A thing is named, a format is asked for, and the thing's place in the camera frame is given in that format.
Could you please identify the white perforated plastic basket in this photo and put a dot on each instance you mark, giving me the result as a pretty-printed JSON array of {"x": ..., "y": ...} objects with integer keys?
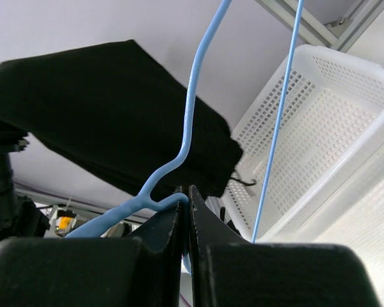
[{"x": 302, "y": 141}]

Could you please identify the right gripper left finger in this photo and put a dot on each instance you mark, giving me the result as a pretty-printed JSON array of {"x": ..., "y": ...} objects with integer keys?
[{"x": 139, "y": 269}]

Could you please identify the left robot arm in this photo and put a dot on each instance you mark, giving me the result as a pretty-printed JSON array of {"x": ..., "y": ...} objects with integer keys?
[{"x": 19, "y": 216}]

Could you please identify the black trousers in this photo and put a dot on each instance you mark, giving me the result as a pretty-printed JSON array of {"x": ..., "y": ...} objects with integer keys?
[{"x": 112, "y": 109}]

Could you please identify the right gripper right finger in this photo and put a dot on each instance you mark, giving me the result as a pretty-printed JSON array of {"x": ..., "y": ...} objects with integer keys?
[{"x": 230, "y": 271}]

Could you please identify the left aluminium frame strut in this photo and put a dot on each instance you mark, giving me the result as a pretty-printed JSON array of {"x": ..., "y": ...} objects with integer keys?
[{"x": 355, "y": 27}]

